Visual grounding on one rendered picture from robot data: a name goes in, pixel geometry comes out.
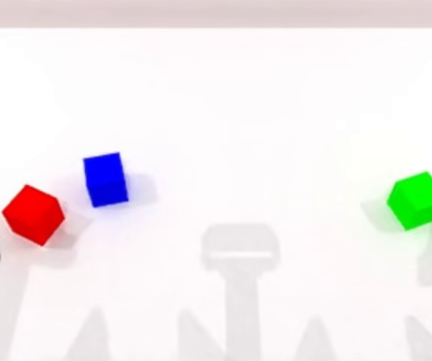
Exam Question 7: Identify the blue cube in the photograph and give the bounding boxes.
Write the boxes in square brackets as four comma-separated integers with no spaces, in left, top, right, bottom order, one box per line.
[83,151,130,208]

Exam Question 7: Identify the green cube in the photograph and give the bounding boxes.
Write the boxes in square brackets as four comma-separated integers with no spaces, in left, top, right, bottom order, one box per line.
[386,171,432,232]

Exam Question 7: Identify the red cube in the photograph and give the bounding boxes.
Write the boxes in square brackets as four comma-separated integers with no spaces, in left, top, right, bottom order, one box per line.
[2,184,66,247]

